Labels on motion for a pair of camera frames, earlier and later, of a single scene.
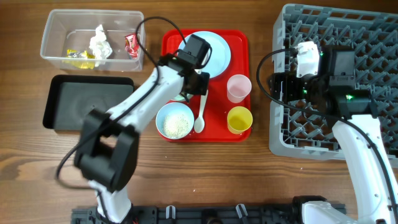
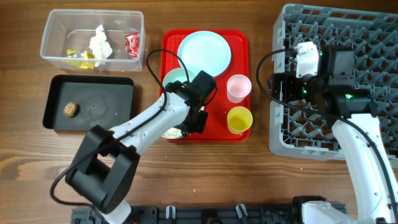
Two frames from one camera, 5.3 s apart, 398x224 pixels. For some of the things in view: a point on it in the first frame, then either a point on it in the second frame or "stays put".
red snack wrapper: x=132 y=45 stays put
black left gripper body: x=199 y=83 → x=196 y=122
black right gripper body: x=295 y=88 stays put
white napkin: x=101 y=46 stays put
